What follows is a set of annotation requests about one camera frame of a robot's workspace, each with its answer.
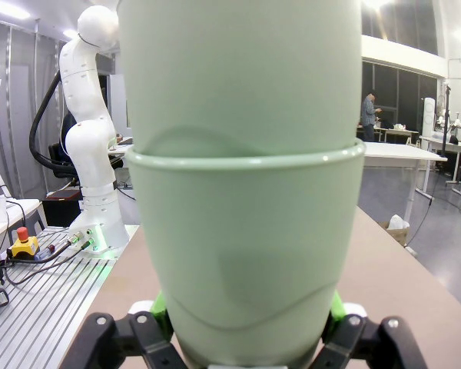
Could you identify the black office chair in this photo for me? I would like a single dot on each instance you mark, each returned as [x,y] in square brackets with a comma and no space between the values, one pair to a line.
[59,157]

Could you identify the yellow red emergency stop button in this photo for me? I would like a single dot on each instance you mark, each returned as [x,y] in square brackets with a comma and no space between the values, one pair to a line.
[23,244]

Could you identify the light green plastic cup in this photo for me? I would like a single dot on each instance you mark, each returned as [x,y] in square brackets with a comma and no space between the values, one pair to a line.
[238,77]
[246,230]

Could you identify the white background desk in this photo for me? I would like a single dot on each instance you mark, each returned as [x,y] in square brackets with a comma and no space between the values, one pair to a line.
[451,148]

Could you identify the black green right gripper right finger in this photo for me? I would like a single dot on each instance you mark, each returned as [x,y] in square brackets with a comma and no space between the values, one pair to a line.
[369,342]

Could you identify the standing background person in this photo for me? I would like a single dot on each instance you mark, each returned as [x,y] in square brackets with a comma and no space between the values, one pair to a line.
[369,115]

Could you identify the cardboard box with white bag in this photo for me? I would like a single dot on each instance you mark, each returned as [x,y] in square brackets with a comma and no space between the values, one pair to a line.
[396,228]

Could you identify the black tripod stand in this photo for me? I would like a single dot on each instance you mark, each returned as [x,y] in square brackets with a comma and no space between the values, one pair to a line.
[446,119]

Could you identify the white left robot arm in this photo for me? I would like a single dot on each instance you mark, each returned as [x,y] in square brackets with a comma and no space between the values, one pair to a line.
[88,153]

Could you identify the dark red flat box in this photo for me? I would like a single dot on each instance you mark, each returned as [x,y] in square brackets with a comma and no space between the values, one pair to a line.
[63,194]

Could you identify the white background table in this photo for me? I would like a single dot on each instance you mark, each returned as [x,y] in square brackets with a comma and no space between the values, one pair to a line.
[399,153]

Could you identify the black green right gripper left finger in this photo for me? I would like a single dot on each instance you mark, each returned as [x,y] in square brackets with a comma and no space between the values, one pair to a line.
[138,338]

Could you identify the white tower appliance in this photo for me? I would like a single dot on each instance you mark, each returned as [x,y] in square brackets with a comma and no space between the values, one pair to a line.
[429,117]

